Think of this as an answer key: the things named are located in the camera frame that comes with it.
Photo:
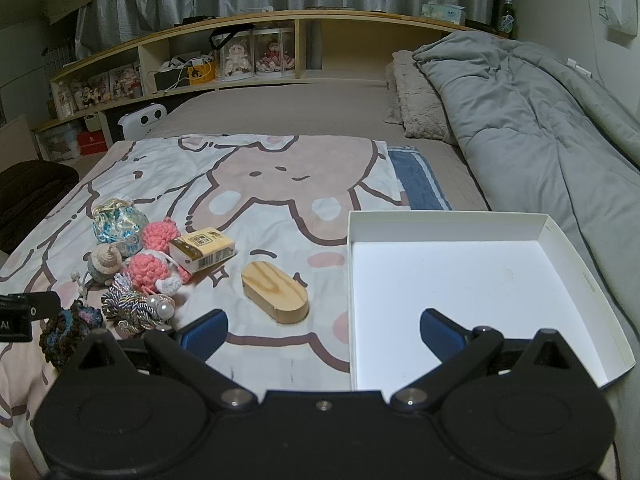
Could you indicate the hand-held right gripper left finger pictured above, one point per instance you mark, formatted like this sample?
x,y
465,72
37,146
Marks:
x,y
205,336

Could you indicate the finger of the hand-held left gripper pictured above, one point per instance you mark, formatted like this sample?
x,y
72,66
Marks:
x,y
42,305

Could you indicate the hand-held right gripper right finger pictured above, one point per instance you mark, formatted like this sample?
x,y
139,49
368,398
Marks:
x,y
442,332

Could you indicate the dark multicolour crochet scrunchie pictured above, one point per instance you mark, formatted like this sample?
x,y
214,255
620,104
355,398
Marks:
x,y
65,330

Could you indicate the white cardboard box tray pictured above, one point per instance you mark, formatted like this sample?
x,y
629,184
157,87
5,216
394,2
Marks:
x,y
450,270

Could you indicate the grey and beige crochet snail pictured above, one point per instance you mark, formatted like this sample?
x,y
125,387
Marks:
x,y
102,265

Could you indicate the oval wooden block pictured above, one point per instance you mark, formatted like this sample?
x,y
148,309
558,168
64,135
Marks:
x,y
272,290

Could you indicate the yellow tissue packet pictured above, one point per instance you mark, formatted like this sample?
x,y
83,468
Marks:
x,y
202,252

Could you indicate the blue floral brocade pouch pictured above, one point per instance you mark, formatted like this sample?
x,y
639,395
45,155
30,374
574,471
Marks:
x,y
117,225

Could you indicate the pink and white crochet doll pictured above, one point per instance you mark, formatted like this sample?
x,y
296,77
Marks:
x,y
160,235

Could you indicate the dark brown cushion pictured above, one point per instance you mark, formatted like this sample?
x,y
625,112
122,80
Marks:
x,y
35,200

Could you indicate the blue folded towel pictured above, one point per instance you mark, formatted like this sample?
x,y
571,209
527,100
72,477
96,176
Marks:
x,y
415,180

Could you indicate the cartoon printed blanket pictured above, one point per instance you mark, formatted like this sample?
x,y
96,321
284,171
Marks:
x,y
250,185

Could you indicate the clear storage bin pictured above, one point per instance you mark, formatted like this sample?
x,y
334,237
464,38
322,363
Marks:
x,y
57,142

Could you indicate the red box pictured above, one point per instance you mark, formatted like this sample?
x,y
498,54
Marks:
x,y
92,142

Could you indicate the grey comforter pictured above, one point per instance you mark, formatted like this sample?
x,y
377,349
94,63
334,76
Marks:
x,y
525,135

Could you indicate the figurine picture box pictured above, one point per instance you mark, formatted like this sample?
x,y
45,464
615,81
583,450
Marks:
x,y
126,81
90,91

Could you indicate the grey fuzzy pillow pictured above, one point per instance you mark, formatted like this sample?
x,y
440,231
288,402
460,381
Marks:
x,y
415,100

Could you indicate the bed with taupe sheet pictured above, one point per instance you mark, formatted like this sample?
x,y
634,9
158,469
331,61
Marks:
x,y
300,110

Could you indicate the dark green box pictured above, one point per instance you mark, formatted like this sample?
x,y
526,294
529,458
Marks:
x,y
170,80

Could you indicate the small yellow bag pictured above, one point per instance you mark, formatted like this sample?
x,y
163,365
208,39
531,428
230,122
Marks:
x,y
202,74

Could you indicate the display case with pink doll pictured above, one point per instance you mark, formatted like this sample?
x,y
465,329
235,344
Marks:
x,y
274,55

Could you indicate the wooden headboard shelf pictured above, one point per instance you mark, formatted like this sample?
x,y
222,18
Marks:
x,y
300,50

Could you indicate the green glass bottle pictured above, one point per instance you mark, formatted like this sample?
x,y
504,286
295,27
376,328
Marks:
x,y
506,20

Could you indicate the light green tissue box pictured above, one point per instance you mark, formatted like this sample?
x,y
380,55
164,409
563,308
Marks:
x,y
442,12

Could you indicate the white wall plug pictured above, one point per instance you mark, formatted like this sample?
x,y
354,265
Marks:
x,y
580,67

